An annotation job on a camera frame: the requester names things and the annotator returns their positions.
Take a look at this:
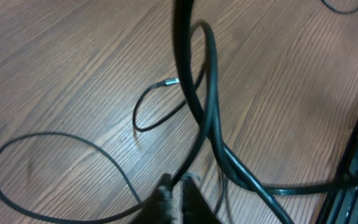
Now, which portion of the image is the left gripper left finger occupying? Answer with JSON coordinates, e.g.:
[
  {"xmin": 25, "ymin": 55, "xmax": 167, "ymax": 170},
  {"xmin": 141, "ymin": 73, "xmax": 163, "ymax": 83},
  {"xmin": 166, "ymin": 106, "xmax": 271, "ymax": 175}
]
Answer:
[{"xmin": 130, "ymin": 174, "xmax": 174, "ymax": 224}]

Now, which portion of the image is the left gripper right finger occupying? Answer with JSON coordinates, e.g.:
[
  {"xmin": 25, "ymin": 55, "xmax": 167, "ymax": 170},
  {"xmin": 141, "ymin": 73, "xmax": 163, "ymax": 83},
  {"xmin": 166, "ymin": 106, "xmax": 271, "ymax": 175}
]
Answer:
[{"xmin": 181, "ymin": 174, "xmax": 221, "ymax": 224}]

